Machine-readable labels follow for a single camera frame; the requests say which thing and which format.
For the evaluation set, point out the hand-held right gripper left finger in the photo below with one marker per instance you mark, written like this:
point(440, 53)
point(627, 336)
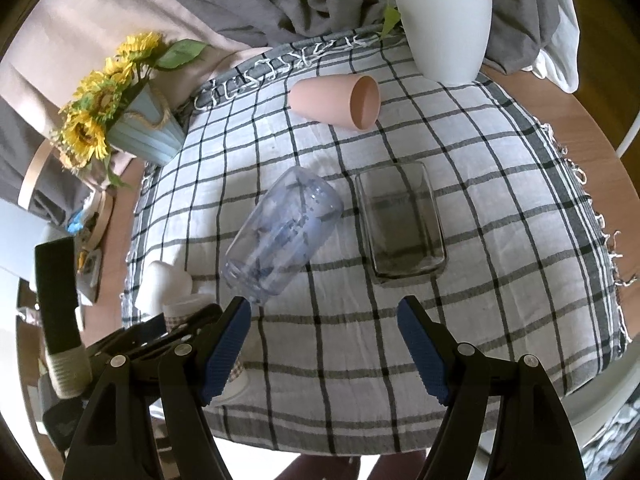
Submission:
point(226, 355)

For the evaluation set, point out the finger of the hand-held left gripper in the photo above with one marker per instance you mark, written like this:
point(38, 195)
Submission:
point(150, 332)

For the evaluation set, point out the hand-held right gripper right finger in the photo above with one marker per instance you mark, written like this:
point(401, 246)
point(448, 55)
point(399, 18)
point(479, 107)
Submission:
point(424, 355)

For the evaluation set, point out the checked paper cup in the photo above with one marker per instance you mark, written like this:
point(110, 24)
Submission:
point(237, 380)

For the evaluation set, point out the small white cup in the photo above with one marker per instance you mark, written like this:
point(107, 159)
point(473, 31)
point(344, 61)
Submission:
point(162, 285)

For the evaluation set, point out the clear square glass cup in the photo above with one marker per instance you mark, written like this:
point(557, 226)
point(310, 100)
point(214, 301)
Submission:
point(402, 225)

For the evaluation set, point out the clear bluish plastic cup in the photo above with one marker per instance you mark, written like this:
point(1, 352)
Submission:
point(285, 230)

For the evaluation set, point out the pink cup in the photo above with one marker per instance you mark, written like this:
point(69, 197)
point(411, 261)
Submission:
point(320, 97)

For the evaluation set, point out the black white checked tablecloth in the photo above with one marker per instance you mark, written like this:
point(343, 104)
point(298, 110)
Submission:
point(320, 360)

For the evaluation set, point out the wooden hoop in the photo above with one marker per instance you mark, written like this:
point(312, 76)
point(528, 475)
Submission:
point(32, 175)

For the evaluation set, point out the person's legs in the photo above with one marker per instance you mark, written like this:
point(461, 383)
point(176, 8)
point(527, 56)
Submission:
point(345, 467)

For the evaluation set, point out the sunflowers in blue pot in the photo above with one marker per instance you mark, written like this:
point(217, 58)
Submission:
point(145, 130)

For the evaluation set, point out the grey patterned cloth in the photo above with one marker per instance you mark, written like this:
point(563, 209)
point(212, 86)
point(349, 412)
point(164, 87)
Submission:
point(617, 440)

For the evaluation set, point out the beige cloth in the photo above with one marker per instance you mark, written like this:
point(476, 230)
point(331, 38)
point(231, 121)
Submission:
point(75, 35)

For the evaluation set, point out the green plant in white pot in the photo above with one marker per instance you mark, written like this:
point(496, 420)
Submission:
point(445, 30)

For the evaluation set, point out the white cloth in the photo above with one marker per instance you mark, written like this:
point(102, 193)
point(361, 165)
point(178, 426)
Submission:
point(562, 50)

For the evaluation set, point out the white chair frame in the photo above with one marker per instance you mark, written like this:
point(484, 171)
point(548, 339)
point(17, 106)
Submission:
point(631, 132)

